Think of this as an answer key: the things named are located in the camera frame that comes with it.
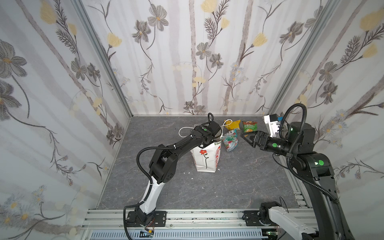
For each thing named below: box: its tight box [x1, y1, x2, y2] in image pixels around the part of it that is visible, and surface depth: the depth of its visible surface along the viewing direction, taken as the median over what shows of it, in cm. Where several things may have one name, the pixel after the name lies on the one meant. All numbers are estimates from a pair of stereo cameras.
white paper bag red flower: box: [190, 140, 222, 173], surface depth 83 cm
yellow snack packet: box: [224, 120, 241, 131], surface depth 110 cm
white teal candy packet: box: [221, 129, 239, 152], surface depth 102 cm
